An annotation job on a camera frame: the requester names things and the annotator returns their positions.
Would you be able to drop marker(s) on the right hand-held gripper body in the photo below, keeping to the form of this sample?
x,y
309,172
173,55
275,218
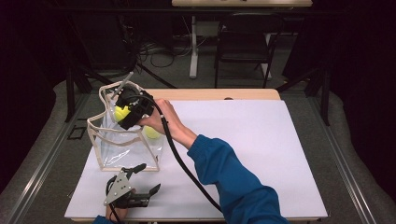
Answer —
x,y
140,104

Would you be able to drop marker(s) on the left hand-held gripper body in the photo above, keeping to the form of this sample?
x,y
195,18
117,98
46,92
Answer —
x,y
120,188

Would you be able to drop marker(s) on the plain yellow tennis ball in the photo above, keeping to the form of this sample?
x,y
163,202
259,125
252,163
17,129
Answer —
x,y
120,114

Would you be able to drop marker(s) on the clear plastic bag beige trim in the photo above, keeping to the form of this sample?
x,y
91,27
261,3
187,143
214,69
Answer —
x,y
124,152

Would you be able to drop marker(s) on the yellow tennis ball black mark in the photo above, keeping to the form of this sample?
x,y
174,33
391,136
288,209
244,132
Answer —
x,y
151,133

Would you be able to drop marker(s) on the person's right hand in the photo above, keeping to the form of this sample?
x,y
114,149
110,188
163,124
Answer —
x,y
154,119

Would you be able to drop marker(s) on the person's left hand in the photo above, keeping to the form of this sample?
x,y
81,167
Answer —
x,y
109,214

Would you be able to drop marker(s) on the black metal stand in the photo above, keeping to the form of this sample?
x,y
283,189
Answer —
x,y
70,99
325,102

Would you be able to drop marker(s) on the light wooden table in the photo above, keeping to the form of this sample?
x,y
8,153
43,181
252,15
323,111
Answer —
x,y
202,94

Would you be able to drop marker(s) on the white-legged background desk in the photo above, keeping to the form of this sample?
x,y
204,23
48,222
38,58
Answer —
x,y
194,62

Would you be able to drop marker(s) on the dark curtain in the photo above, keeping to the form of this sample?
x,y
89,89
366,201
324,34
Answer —
x,y
367,77
25,77

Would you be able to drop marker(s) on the black folding chair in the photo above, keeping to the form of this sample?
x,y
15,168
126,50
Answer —
x,y
243,46

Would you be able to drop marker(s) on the white table sheet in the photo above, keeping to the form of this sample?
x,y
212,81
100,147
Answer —
x,y
264,140

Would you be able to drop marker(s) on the black floor outlet frame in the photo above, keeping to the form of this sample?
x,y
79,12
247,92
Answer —
x,y
71,132

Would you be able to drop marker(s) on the metal floor rail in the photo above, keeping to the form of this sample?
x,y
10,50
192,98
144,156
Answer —
x,y
348,174
40,174

